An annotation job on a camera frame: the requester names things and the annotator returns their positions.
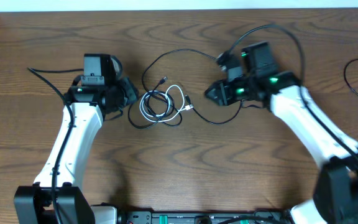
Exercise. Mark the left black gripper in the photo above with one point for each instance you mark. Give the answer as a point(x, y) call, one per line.
point(132, 92)

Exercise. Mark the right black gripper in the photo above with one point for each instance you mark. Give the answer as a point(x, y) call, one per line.
point(224, 94)

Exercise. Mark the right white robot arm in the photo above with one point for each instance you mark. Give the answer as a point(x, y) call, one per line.
point(257, 77)

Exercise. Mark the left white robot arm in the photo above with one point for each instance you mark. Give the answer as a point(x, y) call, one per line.
point(56, 193)

